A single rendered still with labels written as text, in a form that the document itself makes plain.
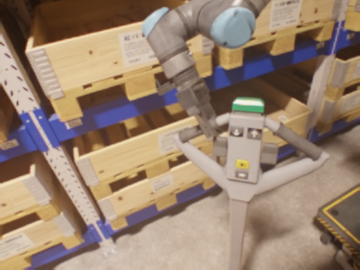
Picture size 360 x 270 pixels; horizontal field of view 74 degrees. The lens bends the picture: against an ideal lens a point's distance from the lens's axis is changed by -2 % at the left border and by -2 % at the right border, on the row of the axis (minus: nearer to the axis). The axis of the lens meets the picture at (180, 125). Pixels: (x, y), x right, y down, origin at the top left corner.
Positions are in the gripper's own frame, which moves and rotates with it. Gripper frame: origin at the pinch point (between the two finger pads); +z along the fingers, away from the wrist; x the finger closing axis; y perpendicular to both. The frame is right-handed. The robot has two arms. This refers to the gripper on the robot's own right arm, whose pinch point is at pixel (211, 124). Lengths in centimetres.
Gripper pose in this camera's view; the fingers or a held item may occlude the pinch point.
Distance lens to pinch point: 72.2
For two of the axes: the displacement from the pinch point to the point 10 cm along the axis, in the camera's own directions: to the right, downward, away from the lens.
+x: 3.2, -3.6, 8.7
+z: 4.8, 8.6, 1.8
